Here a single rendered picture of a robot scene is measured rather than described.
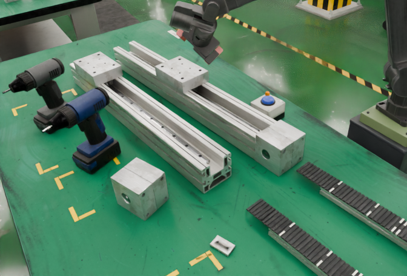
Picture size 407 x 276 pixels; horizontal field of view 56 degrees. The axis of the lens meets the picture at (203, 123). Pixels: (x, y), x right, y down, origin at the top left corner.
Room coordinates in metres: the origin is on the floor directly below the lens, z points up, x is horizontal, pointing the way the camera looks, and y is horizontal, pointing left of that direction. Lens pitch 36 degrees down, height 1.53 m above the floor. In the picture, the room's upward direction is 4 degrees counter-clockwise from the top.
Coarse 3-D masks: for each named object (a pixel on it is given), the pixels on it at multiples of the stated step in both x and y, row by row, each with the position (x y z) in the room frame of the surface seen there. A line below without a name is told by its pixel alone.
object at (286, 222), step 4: (284, 220) 0.57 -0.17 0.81; (288, 220) 0.57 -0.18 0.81; (280, 224) 0.56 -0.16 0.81; (284, 224) 0.56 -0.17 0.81; (288, 224) 0.56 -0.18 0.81; (272, 228) 0.55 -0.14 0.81; (276, 228) 0.55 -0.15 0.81; (280, 228) 0.55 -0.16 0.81; (284, 228) 0.55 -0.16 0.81; (276, 232) 0.54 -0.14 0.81
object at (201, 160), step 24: (72, 72) 1.33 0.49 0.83; (120, 96) 1.12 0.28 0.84; (144, 96) 1.07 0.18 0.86; (120, 120) 1.05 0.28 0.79; (144, 120) 0.93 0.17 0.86; (168, 120) 0.94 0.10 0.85; (168, 144) 0.82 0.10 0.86; (192, 144) 0.85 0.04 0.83; (216, 144) 0.80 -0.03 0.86; (192, 168) 0.74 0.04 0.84; (216, 168) 0.75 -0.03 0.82
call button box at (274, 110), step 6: (252, 102) 1.02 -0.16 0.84; (258, 102) 1.02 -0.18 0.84; (276, 102) 1.01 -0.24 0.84; (282, 102) 1.01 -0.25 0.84; (258, 108) 1.00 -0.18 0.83; (264, 108) 0.98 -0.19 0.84; (270, 108) 0.98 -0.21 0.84; (276, 108) 0.99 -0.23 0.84; (282, 108) 1.00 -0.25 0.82; (270, 114) 0.97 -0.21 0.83; (276, 114) 0.99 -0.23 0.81; (282, 114) 1.00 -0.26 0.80; (276, 120) 0.99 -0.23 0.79
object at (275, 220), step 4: (280, 212) 0.59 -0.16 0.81; (276, 216) 0.58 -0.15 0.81; (280, 216) 0.58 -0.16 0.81; (284, 216) 0.58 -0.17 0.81; (272, 220) 0.57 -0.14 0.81; (276, 220) 0.57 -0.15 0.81; (280, 220) 0.57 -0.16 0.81; (268, 224) 0.56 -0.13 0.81; (272, 224) 0.56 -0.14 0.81; (276, 224) 0.56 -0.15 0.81
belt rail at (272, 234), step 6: (270, 234) 0.55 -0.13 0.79; (276, 234) 0.54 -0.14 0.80; (276, 240) 0.54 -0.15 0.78; (282, 240) 0.53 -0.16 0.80; (288, 246) 0.52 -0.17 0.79; (294, 252) 0.50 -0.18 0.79; (300, 258) 0.49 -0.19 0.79; (306, 258) 0.47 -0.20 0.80; (306, 264) 0.47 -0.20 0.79; (312, 264) 0.46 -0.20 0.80; (312, 270) 0.46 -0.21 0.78; (318, 270) 0.45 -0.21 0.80
